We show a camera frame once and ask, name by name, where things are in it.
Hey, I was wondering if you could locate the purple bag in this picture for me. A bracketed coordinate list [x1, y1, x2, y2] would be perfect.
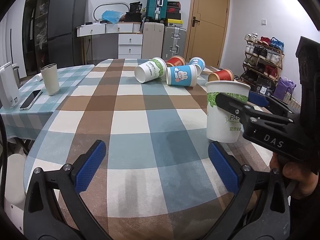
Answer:
[274, 77, 297, 100]

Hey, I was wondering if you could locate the red paper cup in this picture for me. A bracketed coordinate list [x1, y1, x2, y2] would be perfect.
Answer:
[208, 69, 235, 82]
[165, 55, 187, 68]

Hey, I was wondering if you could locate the wooden door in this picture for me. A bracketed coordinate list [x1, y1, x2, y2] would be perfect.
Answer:
[184, 0, 230, 67]

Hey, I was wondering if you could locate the group of shoes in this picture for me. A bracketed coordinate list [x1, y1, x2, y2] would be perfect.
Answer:
[241, 32, 285, 92]

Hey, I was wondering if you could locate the blue plastic bag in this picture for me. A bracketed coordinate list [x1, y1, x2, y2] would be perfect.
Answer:
[101, 10, 124, 24]

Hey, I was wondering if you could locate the stack of shoe boxes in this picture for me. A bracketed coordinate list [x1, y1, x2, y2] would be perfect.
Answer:
[165, 1, 182, 27]

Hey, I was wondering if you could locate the teal checked tablecloth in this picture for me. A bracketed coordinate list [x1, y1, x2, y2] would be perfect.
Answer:
[0, 64, 95, 140]

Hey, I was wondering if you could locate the white leaf-print paper cup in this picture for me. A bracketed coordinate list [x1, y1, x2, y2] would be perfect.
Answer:
[134, 57, 167, 83]
[205, 80, 251, 143]

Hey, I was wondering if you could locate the silver suitcase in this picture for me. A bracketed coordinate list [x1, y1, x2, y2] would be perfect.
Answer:
[162, 26, 187, 60]

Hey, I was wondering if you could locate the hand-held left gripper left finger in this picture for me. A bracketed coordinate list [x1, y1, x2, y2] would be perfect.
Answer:
[24, 140, 113, 240]

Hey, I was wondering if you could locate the brown blue checked tablecloth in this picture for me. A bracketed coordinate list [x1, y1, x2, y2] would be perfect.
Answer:
[24, 58, 275, 240]

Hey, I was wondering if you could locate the white stool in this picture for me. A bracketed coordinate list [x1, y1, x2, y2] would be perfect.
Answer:
[4, 154, 32, 205]

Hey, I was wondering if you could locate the beige suitcase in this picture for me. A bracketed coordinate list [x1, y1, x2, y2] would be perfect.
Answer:
[141, 21, 165, 59]

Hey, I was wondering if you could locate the oval mirror frame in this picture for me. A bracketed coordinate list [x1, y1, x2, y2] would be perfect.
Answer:
[93, 2, 129, 22]

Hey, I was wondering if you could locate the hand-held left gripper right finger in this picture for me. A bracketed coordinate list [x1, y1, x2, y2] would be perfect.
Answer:
[207, 141, 291, 240]

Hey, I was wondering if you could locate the white appliance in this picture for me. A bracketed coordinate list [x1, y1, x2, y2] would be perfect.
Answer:
[0, 61, 21, 110]

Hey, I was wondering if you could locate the blue bunny-print paper cup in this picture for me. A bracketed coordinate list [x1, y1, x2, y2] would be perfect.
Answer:
[166, 64, 198, 88]
[189, 57, 206, 77]

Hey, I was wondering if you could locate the black bag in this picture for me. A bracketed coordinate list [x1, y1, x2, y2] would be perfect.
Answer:
[124, 2, 143, 22]

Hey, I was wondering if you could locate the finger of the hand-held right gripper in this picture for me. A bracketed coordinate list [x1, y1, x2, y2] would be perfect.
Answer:
[215, 92, 294, 126]
[248, 91, 300, 118]

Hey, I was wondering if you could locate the wooden shoe rack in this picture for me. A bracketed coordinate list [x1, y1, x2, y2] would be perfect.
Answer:
[240, 34, 285, 93]

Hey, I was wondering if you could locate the cream tumbler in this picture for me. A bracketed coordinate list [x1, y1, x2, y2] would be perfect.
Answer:
[40, 64, 60, 96]

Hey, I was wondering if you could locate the dark grey refrigerator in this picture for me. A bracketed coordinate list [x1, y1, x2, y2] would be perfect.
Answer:
[47, 0, 88, 67]

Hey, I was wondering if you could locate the person's right hand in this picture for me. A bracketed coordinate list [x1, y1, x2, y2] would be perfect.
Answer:
[269, 153, 320, 200]

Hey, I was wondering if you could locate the white smartphone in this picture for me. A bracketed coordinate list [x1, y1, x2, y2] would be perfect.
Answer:
[19, 89, 43, 111]

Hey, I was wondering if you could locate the wicker basket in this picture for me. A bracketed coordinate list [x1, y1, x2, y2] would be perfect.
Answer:
[284, 91, 302, 112]

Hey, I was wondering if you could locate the dark shelf cabinet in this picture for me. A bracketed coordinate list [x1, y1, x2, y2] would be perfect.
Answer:
[22, 0, 53, 77]

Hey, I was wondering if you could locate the white vanity dresser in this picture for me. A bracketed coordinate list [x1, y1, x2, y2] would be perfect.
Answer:
[76, 21, 144, 60]

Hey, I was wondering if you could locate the teal suitcase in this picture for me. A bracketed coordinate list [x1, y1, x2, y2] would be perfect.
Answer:
[146, 0, 169, 22]

